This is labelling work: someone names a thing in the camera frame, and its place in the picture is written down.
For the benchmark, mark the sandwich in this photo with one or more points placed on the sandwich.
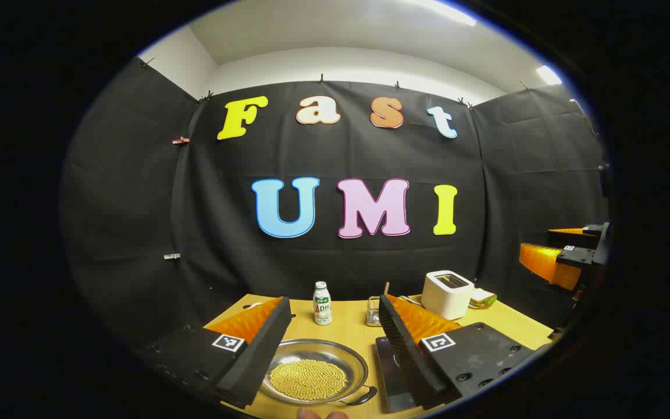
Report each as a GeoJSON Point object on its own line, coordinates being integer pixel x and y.
{"type": "Point", "coordinates": [483, 298]}

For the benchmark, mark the stainless steel pot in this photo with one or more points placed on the stainless steel pot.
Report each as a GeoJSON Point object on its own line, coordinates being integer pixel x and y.
{"type": "Point", "coordinates": [317, 349]}

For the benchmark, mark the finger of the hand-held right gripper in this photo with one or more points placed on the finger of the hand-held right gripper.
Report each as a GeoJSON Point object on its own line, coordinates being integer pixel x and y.
{"type": "Point", "coordinates": [544, 262]}
{"type": "Point", "coordinates": [567, 237]}

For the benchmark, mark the red clip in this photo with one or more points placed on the red clip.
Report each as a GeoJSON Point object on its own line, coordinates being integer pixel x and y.
{"type": "Point", "coordinates": [181, 140]}

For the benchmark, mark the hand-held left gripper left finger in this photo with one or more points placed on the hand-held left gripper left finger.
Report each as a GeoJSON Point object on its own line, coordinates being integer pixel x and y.
{"type": "Point", "coordinates": [256, 364]}

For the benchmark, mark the white drink bottle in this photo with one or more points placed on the white drink bottle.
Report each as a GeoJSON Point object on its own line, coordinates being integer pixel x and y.
{"type": "Point", "coordinates": [323, 305]}

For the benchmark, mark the white toaster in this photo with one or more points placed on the white toaster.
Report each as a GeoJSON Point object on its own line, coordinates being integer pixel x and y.
{"type": "Point", "coordinates": [445, 294]}

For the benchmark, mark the small ceiling light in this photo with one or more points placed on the small ceiling light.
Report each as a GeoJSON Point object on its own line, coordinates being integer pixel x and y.
{"type": "Point", "coordinates": [548, 75]}

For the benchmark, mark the pile of soybeans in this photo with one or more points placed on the pile of soybeans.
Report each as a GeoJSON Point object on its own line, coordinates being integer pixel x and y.
{"type": "Point", "coordinates": [309, 379]}

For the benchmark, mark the black induction cooktop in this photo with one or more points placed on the black induction cooktop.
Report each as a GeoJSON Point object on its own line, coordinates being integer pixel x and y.
{"type": "Point", "coordinates": [390, 372]}

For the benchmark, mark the black backdrop cloth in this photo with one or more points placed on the black backdrop cloth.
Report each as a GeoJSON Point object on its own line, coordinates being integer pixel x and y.
{"type": "Point", "coordinates": [207, 233]}

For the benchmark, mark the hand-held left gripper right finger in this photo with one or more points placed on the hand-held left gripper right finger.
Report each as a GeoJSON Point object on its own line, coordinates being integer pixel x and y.
{"type": "Point", "coordinates": [407, 355]}

